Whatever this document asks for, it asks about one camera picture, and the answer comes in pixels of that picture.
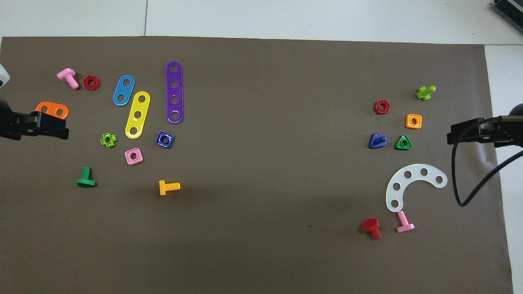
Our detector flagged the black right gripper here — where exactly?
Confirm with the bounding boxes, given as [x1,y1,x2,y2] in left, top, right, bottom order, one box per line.
[447,116,515,148]

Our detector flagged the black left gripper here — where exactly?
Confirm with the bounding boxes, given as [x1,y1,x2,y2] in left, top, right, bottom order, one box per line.
[0,110,69,140]

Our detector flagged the blue square plastic nut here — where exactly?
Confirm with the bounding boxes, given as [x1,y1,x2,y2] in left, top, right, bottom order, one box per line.
[156,131,175,149]

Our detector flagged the orange plastic screw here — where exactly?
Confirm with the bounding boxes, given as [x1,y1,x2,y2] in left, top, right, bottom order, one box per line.
[159,180,181,196]

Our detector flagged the pink plastic screw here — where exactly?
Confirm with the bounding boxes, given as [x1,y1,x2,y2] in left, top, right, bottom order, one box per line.
[56,68,80,90]
[396,211,415,233]

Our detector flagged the light green cross-head screw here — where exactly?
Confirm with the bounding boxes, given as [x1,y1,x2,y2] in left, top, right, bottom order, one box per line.
[416,85,436,101]

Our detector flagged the dark green plastic screw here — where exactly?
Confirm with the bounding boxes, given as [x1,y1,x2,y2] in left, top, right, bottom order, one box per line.
[77,166,97,188]

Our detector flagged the pink square plastic nut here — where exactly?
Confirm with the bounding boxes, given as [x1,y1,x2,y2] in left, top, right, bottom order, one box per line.
[125,147,144,165]

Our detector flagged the red hexagon-head plastic screw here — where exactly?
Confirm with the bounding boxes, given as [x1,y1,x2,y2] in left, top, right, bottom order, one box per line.
[362,218,382,241]

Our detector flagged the orange three-hole plastic plate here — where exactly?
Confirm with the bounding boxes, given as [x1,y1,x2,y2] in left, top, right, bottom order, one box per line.
[35,101,69,120]

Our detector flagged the white curved five-hole plate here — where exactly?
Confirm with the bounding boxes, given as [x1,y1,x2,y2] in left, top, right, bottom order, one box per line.
[385,164,448,213]

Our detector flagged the blue two-hole plastic plate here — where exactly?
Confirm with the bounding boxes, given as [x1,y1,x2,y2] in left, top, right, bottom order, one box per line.
[113,75,135,106]

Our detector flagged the yellow three-hole plastic plate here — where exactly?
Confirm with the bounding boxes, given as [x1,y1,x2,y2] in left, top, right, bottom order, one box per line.
[125,91,151,139]

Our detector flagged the purple four-hole plastic plate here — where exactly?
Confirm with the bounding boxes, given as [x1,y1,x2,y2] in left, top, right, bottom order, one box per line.
[165,61,184,124]

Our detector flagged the black ribbed device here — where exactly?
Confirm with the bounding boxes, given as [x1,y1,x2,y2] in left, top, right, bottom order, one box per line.
[492,0,523,23]

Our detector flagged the brown table mat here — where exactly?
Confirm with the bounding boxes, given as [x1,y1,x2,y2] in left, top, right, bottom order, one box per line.
[0,36,514,294]

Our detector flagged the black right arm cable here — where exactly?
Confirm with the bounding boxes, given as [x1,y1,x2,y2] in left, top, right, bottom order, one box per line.
[451,116,523,207]

